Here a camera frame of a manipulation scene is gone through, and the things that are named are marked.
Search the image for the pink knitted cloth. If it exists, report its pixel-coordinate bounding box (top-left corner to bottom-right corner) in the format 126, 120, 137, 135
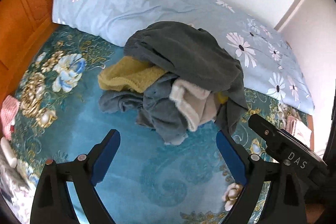
0, 95, 21, 140

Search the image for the yellow fleece garment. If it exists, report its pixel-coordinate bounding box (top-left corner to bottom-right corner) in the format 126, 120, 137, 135
98, 56, 229, 105

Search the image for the orange wooden bed frame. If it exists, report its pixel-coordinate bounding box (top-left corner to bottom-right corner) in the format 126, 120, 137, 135
0, 0, 124, 119

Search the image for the white cloth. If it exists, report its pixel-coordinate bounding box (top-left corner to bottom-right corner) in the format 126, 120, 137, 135
295, 123, 313, 142

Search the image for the cream fleece garment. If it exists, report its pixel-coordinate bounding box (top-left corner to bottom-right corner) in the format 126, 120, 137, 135
169, 80, 219, 132

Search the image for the white bottle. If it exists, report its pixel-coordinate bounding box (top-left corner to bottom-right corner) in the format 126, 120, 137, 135
0, 137, 17, 168

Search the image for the pale floral cloth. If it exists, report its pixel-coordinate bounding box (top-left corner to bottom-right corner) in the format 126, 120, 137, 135
0, 153, 34, 222

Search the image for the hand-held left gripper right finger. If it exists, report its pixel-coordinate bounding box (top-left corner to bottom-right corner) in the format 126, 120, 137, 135
216, 130, 307, 224

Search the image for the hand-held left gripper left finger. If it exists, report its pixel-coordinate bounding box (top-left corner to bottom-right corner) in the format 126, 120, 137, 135
30, 129, 121, 224

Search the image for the pink folded cloth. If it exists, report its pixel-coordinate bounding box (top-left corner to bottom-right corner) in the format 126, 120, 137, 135
285, 115, 305, 134

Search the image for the blue-grey garment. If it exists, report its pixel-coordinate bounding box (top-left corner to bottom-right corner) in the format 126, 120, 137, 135
98, 74, 189, 146

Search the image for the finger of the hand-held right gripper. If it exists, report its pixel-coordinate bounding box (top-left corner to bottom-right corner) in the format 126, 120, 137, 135
248, 114, 285, 163

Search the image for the teal floral bed sheet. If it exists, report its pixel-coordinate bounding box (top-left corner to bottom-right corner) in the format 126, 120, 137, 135
10, 22, 313, 224

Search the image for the dark grey sweatshirt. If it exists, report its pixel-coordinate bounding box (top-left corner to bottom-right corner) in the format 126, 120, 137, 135
123, 21, 248, 136

